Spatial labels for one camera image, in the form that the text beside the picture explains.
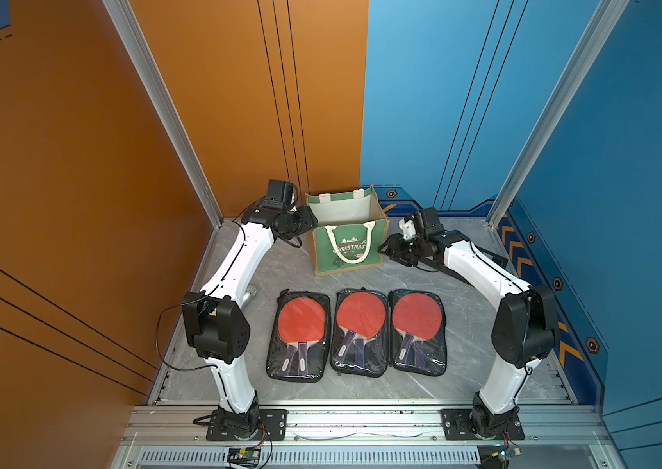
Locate aluminium corner post left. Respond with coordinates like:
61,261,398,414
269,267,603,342
102,0,223,229

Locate ping pong paddle case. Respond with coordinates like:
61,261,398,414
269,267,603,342
266,289,332,383
389,289,447,377
329,288,389,378

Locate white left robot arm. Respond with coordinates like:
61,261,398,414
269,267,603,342
182,180,317,438

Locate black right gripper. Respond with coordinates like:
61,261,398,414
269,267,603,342
376,231,428,266

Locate left green circuit board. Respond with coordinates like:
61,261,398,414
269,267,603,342
227,447,262,469

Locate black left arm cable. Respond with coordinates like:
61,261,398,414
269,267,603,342
154,292,215,373

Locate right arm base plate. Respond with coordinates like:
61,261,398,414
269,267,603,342
440,406,525,442

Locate aluminium corner post right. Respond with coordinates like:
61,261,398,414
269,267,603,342
486,0,629,229

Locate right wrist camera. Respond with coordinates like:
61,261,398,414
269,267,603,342
398,214,418,242

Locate green circuit board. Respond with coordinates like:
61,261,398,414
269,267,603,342
227,447,262,469
476,447,523,469

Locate right green circuit board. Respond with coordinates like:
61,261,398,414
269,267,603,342
476,447,523,469

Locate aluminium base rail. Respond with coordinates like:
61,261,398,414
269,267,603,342
111,400,625,468

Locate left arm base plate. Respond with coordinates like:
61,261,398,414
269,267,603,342
206,408,289,442

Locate aluminium corner post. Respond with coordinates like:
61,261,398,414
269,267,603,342
486,0,629,229
102,0,223,229

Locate green jute canvas bag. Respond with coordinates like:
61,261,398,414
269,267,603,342
305,187,389,277

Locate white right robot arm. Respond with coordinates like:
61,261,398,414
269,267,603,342
379,207,559,440

